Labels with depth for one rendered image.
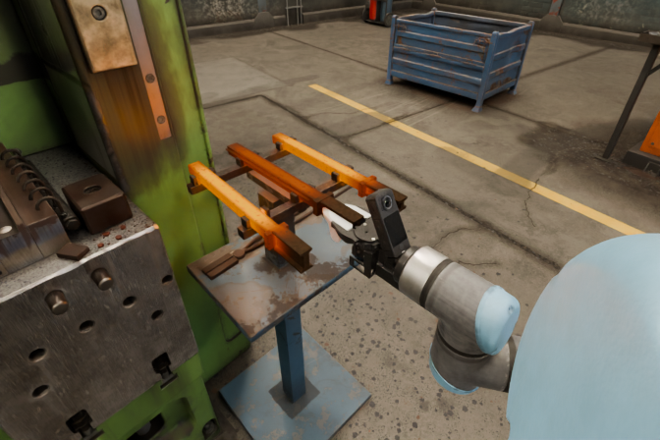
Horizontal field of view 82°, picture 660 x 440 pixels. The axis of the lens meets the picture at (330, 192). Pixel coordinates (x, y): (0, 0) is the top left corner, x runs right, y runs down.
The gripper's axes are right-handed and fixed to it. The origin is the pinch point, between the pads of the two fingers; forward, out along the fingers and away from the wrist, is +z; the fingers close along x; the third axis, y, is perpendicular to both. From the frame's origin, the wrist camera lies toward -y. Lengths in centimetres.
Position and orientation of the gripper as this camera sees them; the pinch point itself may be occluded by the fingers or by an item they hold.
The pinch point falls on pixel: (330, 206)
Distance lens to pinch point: 75.4
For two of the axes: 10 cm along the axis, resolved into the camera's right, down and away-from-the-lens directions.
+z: -6.9, -4.1, 6.0
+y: 0.0, 8.3, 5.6
